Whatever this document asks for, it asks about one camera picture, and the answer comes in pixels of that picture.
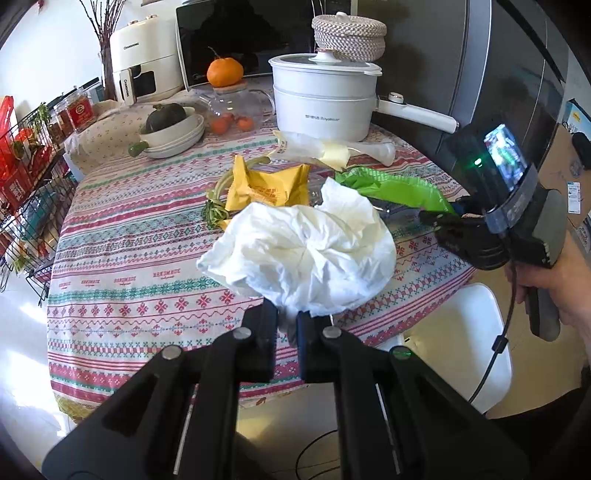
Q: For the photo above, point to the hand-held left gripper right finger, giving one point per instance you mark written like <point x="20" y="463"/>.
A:
<point x="302" y="334"/>

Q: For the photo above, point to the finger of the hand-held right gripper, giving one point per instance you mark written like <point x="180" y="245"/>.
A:
<point x="450" y="216"/>

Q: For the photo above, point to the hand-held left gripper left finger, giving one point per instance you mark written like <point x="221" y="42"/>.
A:
<point x="271" y="323"/>

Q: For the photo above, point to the green plastic bag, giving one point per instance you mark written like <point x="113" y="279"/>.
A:
<point x="401" y="189"/>

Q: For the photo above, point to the white plastic bag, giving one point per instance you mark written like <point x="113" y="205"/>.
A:
<point x="300" y="244"/>

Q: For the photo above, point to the green celery stalks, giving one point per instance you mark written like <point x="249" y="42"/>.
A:
<point x="213" y="213"/>

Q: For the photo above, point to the person's right hand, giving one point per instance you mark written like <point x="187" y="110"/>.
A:
<point x="577" y="295"/>

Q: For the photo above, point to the cardboard box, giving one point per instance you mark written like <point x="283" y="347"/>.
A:
<point x="558" y="207"/>

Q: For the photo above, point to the white plastic chair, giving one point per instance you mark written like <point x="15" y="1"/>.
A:
<point x="461" y="350"/>

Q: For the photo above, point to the yellow snack wrapper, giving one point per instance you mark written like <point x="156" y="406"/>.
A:
<point x="268" y="184"/>

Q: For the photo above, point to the patterned striped tablecloth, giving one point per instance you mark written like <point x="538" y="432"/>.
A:
<point x="138" y="277"/>

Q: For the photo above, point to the cream plastic wrapper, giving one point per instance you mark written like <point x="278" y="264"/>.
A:
<point x="304" y="145"/>

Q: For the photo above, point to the white electric cooking pot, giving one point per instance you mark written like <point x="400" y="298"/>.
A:
<point x="318" y="106"/>

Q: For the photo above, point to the small tangerine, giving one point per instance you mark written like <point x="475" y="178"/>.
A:
<point x="221" y="124"/>
<point x="245" y="123"/>

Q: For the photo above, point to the woven basket with lid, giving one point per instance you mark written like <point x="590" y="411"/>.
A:
<point x="351" y="37"/>

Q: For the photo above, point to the white ceramic bowl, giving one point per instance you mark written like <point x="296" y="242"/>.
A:
<point x="178" y="134"/>

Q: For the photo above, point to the glass teapot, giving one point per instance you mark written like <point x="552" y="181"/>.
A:
<point x="231" y="104"/>

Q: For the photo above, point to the dark green avocado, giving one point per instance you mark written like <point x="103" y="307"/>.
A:
<point x="165" y="117"/>

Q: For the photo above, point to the large orange fruit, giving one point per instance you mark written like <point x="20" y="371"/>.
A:
<point x="225" y="71"/>

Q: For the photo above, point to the black microwave oven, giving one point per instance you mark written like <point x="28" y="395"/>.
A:
<point x="249" y="32"/>

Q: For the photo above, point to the red label spice jar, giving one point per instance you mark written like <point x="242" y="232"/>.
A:
<point x="81" y="108"/>

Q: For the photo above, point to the dark spice jar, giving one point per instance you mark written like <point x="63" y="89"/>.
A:
<point x="63" y="120"/>

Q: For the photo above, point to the white air fryer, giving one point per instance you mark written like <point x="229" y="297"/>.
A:
<point x="147" y="50"/>

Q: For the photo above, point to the red plastic bag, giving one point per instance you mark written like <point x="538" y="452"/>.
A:
<point x="14" y="166"/>

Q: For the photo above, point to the bare twig bunch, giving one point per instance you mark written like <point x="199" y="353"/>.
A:
<point x="104" y="23"/>

